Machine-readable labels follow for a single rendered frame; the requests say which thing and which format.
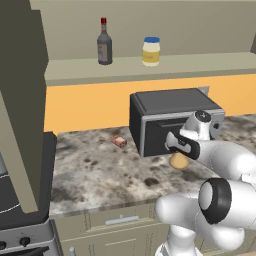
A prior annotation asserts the mayonnaise jar with blue lid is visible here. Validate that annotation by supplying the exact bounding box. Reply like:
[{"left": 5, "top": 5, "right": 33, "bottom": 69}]
[{"left": 141, "top": 36, "right": 162, "bottom": 68}]

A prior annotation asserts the dark oil and vinegar bottle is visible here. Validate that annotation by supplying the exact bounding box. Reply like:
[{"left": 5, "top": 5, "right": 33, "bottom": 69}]
[{"left": 96, "top": 17, "right": 113, "bottom": 66}]

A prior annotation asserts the olive cabinet door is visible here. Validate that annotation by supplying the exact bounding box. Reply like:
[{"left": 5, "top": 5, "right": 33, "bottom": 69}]
[{"left": 0, "top": 0, "right": 50, "bottom": 215}]

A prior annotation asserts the small pink wrapped bar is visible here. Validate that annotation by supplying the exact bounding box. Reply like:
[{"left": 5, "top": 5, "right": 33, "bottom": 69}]
[{"left": 110, "top": 134, "right": 129, "bottom": 149}]

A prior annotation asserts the black toaster oven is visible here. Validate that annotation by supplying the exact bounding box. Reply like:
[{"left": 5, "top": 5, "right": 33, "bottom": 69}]
[{"left": 129, "top": 87, "right": 227, "bottom": 159}]

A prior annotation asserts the tan round potato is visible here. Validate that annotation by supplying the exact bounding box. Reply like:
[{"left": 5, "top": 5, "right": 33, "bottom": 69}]
[{"left": 168, "top": 152, "right": 192, "bottom": 172}]

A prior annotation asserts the olive drawer front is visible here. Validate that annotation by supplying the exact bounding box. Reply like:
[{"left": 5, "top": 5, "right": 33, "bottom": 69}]
[{"left": 53, "top": 201, "right": 165, "bottom": 240}]

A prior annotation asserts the olive base cupboard door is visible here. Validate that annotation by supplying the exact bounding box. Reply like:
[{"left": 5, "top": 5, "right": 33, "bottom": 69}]
[{"left": 61, "top": 225, "right": 174, "bottom": 256}]

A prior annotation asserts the black and silver stove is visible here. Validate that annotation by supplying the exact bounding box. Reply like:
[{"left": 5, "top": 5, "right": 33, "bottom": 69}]
[{"left": 0, "top": 131, "right": 63, "bottom": 256}]

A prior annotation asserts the grey wall socket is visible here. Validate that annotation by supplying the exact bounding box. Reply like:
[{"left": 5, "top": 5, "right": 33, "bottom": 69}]
[{"left": 198, "top": 85, "right": 211, "bottom": 98}]

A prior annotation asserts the silver drawer handle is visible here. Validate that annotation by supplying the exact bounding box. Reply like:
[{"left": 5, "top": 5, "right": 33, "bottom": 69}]
[{"left": 105, "top": 215, "right": 140, "bottom": 227}]

